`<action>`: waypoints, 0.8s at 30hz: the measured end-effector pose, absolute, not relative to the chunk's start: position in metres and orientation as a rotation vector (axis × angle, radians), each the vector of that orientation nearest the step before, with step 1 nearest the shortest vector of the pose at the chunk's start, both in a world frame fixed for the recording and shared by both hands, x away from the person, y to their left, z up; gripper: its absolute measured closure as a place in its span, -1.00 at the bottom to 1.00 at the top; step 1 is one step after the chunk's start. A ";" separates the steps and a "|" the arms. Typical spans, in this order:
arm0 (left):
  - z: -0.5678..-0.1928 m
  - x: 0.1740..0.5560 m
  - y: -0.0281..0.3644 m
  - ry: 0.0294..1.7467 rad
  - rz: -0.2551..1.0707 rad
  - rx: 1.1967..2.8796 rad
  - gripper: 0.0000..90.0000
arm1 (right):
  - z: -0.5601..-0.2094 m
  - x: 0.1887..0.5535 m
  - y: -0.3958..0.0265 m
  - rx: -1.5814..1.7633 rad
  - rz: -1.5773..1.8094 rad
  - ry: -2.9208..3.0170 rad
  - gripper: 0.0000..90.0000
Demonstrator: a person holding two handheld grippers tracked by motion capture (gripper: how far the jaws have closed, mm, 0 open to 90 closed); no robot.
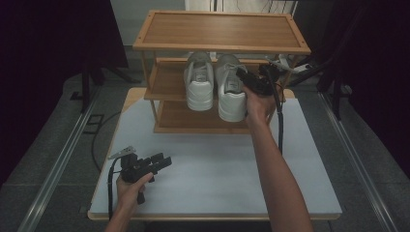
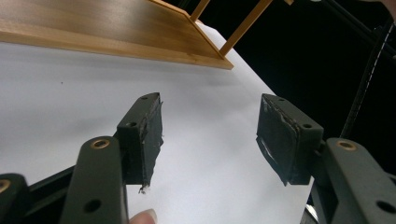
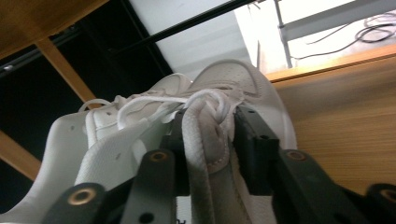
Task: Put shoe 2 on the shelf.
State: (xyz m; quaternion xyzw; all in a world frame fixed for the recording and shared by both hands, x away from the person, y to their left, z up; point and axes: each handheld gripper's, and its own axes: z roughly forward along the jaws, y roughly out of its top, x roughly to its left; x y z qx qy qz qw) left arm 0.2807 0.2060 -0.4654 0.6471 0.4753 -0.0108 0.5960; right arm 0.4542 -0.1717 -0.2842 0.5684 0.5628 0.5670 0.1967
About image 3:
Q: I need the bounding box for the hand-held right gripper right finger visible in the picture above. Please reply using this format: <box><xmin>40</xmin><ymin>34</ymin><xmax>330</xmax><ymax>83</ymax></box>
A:
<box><xmin>233</xmin><ymin>105</ymin><xmax>280</xmax><ymax>197</ymax></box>

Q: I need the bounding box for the white lace-up sneaker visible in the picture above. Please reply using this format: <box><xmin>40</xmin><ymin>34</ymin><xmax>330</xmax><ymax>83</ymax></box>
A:
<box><xmin>0</xmin><ymin>73</ymin><xmax>191</xmax><ymax>224</ymax></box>
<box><xmin>74</xmin><ymin>59</ymin><xmax>298</xmax><ymax>224</ymax></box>

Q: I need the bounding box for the black stand pole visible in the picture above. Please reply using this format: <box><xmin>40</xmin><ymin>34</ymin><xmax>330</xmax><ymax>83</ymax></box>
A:
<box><xmin>108</xmin><ymin>0</ymin><xmax>255</xmax><ymax>54</ymax></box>

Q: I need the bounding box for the black coiled cable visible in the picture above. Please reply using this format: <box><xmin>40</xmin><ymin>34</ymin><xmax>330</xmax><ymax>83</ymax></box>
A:
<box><xmin>292</xmin><ymin>11</ymin><xmax>396</xmax><ymax>61</ymax></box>

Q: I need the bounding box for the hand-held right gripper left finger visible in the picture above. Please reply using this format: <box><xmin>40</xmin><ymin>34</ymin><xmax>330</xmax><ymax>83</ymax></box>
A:
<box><xmin>160</xmin><ymin>105</ymin><xmax>191</xmax><ymax>198</ymax></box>

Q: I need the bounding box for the three-tier wooden shoe rack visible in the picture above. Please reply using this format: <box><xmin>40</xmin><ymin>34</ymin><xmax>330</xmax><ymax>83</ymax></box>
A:
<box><xmin>0</xmin><ymin>0</ymin><xmax>396</xmax><ymax>198</ymax></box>

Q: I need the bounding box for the grey metal frame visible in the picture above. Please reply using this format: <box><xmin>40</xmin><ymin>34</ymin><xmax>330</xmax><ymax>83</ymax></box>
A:
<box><xmin>273</xmin><ymin>0</ymin><xmax>396</xmax><ymax>69</ymax></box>

